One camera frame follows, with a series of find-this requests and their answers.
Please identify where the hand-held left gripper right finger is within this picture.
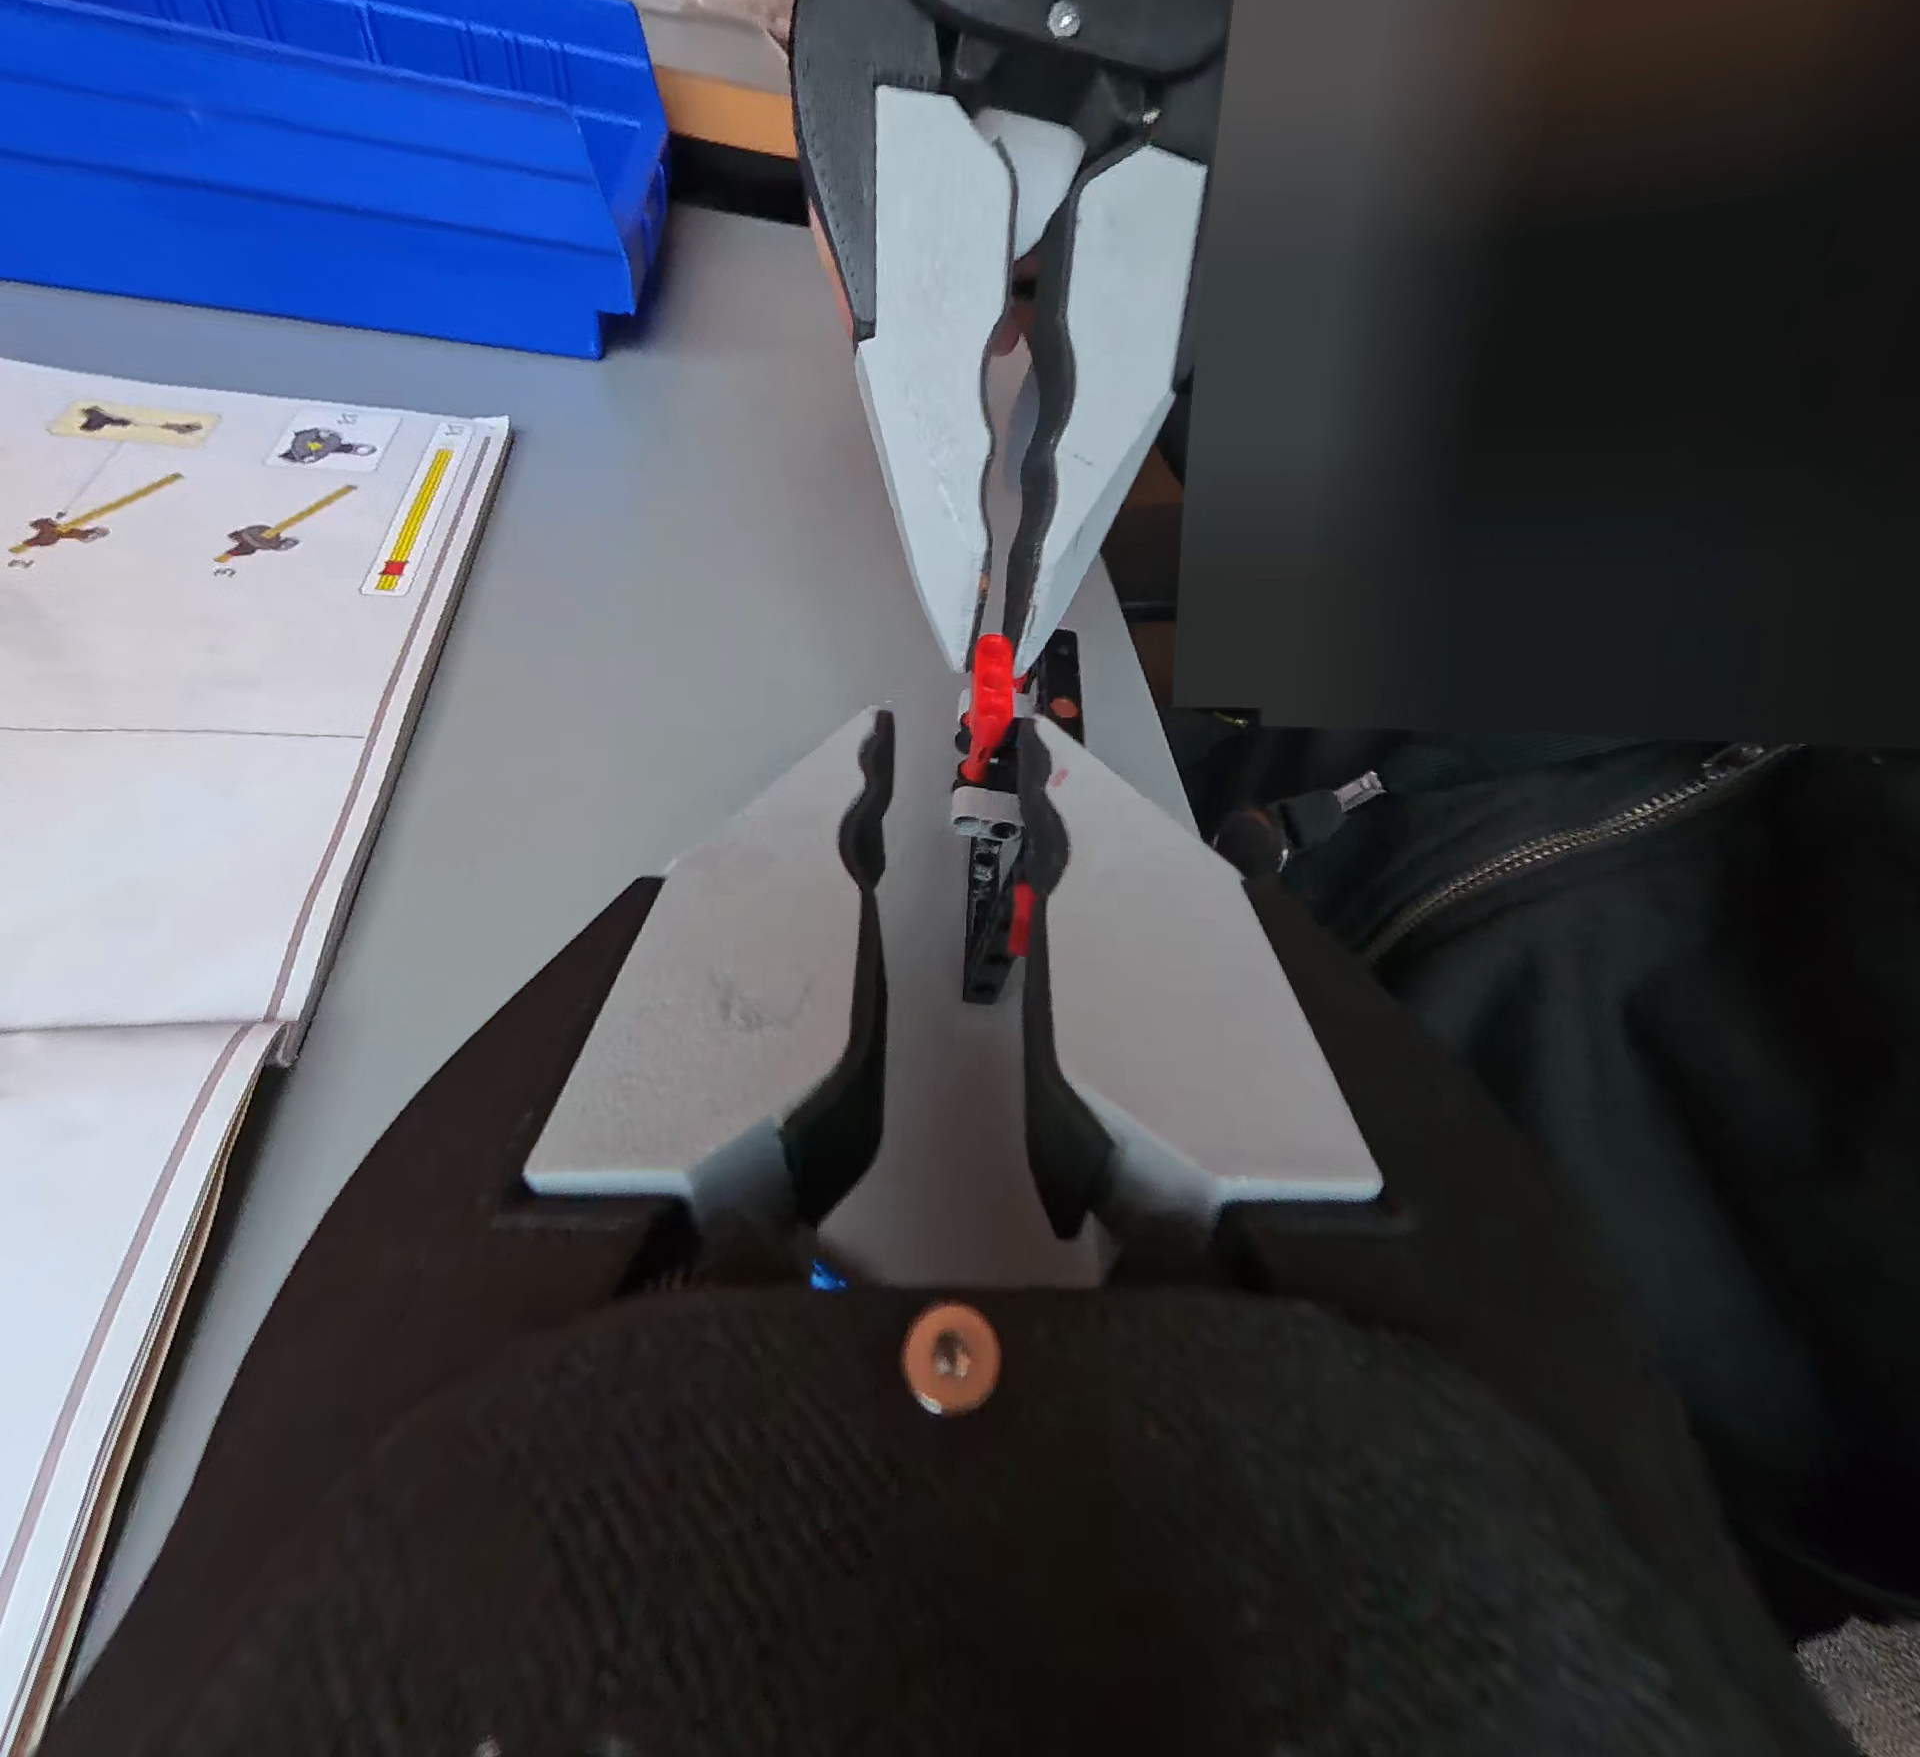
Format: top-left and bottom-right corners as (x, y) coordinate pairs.
(1024, 714), (1385, 1240)

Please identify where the wooden edged workbench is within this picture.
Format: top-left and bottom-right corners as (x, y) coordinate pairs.
(629, 0), (806, 164)

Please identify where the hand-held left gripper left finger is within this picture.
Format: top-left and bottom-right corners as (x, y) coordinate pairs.
(523, 703), (899, 1229)

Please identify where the lego instruction booklet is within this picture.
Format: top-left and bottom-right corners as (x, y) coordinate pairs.
(0, 353), (517, 1757)

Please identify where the black lego frame assembly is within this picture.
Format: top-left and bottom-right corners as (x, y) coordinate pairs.
(948, 629), (1085, 1007)

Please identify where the person's black jacket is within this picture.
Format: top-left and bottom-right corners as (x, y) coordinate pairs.
(1169, 721), (1920, 1639)

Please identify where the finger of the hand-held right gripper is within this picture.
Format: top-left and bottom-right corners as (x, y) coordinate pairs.
(850, 85), (1024, 676)
(1008, 142), (1210, 674)

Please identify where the blue plastic bin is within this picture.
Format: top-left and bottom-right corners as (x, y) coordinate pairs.
(0, 0), (673, 360)

